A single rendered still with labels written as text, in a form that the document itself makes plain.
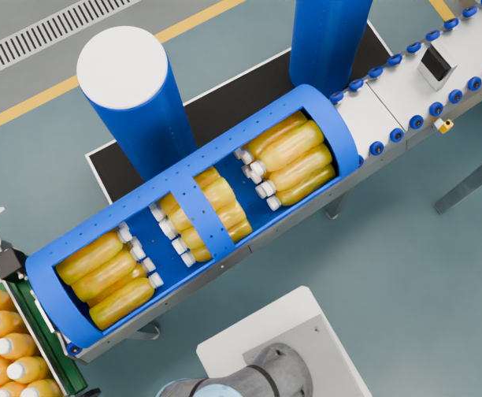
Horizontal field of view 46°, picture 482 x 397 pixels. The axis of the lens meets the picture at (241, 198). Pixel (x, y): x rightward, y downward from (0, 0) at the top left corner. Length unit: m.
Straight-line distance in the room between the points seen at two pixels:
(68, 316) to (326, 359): 0.62
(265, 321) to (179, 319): 1.21
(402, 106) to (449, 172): 1.03
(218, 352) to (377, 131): 0.84
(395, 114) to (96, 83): 0.93
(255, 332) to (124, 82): 0.84
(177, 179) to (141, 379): 1.37
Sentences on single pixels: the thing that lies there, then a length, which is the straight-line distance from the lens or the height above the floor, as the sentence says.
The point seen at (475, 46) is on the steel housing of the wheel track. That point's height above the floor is 0.93.
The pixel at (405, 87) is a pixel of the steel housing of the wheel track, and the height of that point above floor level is 0.93.
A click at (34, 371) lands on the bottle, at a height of 1.05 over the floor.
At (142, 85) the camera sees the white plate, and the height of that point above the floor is 1.04.
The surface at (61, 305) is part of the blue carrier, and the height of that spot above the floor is 1.23.
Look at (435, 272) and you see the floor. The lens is 2.71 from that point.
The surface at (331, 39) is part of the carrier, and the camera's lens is 2.22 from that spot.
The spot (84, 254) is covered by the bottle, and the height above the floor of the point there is 1.15.
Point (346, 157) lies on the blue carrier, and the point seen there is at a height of 1.18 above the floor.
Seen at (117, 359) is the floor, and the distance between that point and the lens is 2.65.
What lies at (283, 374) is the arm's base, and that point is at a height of 1.37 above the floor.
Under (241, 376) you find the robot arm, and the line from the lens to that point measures 1.17.
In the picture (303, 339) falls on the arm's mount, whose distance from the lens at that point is 1.22.
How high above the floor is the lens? 2.57
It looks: 75 degrees down
